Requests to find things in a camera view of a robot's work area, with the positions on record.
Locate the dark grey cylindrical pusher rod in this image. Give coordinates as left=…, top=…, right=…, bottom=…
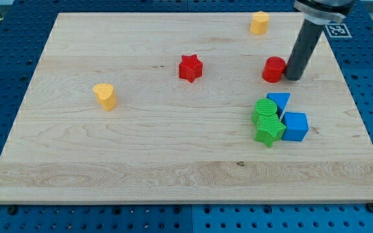
left=284, top=19, right=324, bottom=81

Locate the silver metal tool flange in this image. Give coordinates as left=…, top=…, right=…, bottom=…
left=293, top=0, right=356, bottom=25

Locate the red cylinder block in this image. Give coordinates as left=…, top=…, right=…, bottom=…
left=262, top=56, right=286, bottom=83

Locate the green star block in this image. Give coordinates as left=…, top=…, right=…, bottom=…
left=254, top=115, right=286, bottom=148

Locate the red star block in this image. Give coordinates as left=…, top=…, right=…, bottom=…
left=179, top=54, right=203, bottom=83

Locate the white fiducial marker tag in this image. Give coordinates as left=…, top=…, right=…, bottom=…
left=325, top=23, right=352, bottom=38

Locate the yellow hexagon block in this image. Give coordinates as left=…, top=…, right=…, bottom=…
left=249, top=11, right=269, bottom=35

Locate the blue triangle block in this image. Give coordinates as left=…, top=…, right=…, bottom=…
left=267, top=93, right=291, bottom=118

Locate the green cylinder block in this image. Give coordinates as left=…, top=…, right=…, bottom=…
left=251, top=98, right=278, bottom=124

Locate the blue cube block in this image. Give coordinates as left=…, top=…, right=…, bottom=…
left=282, top=112, right=309, bottom=142

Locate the light wooden board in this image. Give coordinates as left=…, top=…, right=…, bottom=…
left=0, top=13, right=373, bottom=205

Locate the yellow heart block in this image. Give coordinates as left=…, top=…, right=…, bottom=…
left=93, top=83, right=117, bottom=111

